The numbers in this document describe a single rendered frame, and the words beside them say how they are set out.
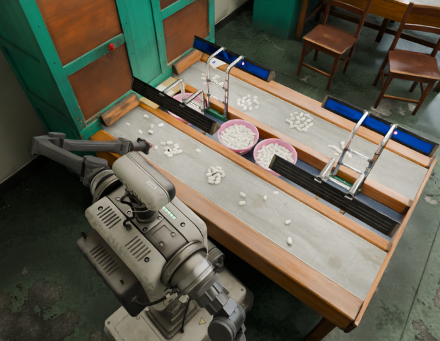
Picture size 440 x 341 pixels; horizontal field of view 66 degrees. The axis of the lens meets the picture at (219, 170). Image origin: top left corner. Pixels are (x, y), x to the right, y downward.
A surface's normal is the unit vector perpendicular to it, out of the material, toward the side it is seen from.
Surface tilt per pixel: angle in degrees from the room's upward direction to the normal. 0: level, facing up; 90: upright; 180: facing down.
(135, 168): 0
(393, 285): 0
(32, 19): 90
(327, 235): 0
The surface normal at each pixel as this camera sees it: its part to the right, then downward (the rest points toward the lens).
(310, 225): 0.01, -0.61
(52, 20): 0.80, 0.48
